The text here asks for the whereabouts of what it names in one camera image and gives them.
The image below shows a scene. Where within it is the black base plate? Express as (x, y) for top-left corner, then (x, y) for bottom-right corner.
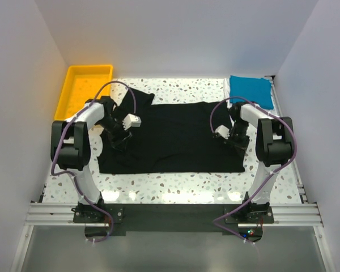
(71, 203), (274, 238)

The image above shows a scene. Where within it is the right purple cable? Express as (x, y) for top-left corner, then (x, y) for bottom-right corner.
(209, 96), (298, 246)

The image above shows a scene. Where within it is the purple cable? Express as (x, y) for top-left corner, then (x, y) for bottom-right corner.
(209, 96), (298, 246)
(50, 80), (138, 243)

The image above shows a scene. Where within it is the aluminium frame rail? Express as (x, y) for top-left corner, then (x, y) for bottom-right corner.
(24, 203), (323, 227)

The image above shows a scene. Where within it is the yellow plastic tray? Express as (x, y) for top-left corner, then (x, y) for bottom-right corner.
(54, 64), (113, 121)

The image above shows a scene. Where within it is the folded blue t shirt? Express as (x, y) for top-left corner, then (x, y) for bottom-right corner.
(229, 75), (274, 110)

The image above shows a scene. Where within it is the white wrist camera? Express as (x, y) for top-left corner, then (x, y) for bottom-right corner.
(214, 125), (230, 139)
(122, 114), (142, 130)

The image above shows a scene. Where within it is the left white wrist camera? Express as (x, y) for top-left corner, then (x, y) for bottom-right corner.
(122, 114), (142, 130)

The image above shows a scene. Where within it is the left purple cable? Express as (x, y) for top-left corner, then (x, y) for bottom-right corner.
(50, 80), (138, 243)

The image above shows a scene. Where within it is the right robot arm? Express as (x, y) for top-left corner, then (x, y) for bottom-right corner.
(225, 102), (296, 224)

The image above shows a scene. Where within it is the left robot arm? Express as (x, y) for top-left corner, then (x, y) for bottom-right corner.
(50, 96), (142, 224)

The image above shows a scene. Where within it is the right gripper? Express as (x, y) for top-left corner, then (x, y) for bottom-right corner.
(224, 120), (250, 158)

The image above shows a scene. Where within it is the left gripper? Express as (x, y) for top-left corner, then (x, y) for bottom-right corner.
(97, 117), (133, 152)

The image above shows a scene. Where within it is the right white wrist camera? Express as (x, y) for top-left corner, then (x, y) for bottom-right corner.
(214, 125), (230, 139)

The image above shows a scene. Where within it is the black t shirt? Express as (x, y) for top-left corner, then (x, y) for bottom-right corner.
(97, 90), (245, 175)

